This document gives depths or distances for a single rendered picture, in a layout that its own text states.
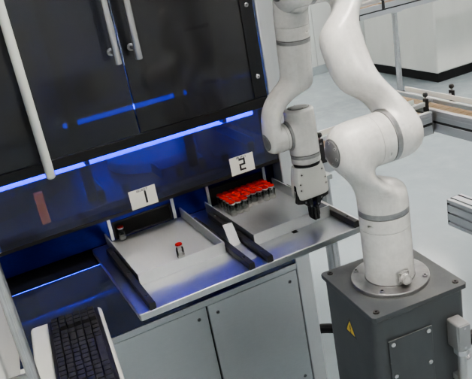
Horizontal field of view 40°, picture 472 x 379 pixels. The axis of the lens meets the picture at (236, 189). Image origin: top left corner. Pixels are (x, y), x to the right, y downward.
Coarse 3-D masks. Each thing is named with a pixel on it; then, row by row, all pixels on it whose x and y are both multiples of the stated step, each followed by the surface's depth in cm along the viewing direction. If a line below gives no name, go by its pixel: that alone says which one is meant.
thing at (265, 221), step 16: (288, 192) 215; (208, 208) 212; (256, 208) 209; (272, 208) 207; (288, 208) 205; (304, 208) 203; (320, 208) 193; (240, 224) 200; (256, 224) 198; (272, 224) 196; (288, 224) 189; (304, 224) 192; (256, 240) 185
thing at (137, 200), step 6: (150, 186) 197; (132, 192) 195; (138, 192) 196; (150, 192) 198; (132, 198) 196; (138, 198) 197; (144, 198) 198; (150, 198) 198; (156, 198) 199; (132, 204) 196; (138, 204) 197; (144, 204) 198; (150, 204) 199; (132, 210) 197
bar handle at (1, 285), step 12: (0, 264) 128; (0, 276) 128; (0, 288) 128; (0, 300) 130; (12, 300) 131; (12, 312) 131; (12, 324) 132; (12, 336) 133; (24, 336) 134; (24, 348) 134; (24, 360) 135; (36, 372) 137
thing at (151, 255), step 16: (160, 224) 211; (176, 224) 209; (192, 224) 204; (128, 240) 204; (144, 240) 202; (160, 240) 200; (176, 240) 198; (192, 240) 196; (208, 240) 194; (128, 256) 193; (144, 256) 191; (160, 256) 189; (176, 256) 188; (192, 256) 180; (208, 256) 183; (144, 272) 175; (160, 272) 177
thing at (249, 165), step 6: (240, 156) 208; (246, 156) 209; (252, 156) 210; (234, 162) 208; (240, 162) 209; (246, 162) 210; (252, 162) 211; (234, 168) 209; (252, 168) 211; (234, 174) 209
